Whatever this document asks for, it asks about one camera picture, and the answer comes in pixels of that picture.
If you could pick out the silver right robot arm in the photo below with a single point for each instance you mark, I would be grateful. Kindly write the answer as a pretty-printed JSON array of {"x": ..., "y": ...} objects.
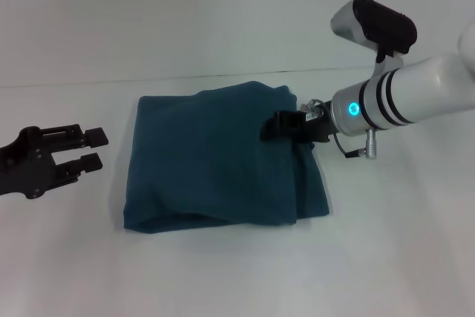
[{"x": 389, "y": 101}]

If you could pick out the teal blue t-shirt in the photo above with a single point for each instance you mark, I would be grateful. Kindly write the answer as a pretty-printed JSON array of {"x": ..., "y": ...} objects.
[{"x": 208, "y": 161}]

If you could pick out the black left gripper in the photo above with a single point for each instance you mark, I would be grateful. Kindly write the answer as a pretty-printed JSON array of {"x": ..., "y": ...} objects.
[{"x": 31, "y": 163}]

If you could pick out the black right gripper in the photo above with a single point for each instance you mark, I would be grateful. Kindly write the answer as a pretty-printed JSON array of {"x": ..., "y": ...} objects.
[{"x": 315, "y": 127}]

